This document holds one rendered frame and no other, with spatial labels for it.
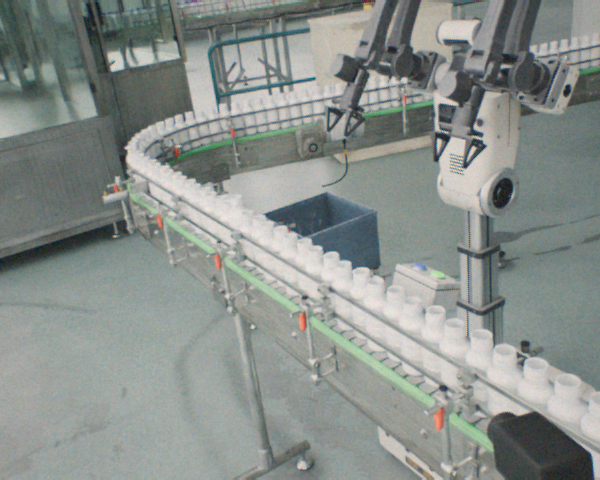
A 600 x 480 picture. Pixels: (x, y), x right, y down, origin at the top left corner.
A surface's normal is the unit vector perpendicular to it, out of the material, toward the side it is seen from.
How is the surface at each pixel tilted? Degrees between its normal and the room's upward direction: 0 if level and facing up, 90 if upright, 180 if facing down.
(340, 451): 0
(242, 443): 0
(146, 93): 90
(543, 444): 10
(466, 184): 90
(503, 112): 90
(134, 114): 90
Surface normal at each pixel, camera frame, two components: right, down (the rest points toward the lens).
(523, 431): -0.17, -0.96
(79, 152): 0.53, 0.29
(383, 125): 0.25, 0.36
